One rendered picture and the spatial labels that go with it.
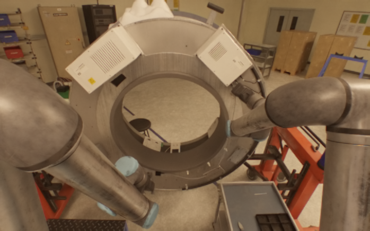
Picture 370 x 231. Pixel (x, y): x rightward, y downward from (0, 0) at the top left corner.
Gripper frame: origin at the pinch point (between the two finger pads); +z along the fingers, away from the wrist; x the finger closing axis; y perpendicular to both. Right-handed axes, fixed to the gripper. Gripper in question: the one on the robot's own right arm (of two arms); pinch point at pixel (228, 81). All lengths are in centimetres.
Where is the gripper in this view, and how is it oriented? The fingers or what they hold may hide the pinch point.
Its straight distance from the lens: 115.8
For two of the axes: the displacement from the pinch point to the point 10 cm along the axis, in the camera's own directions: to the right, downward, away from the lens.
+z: -4.4, -5.8, 6.9
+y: 5.9, 3.9, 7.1
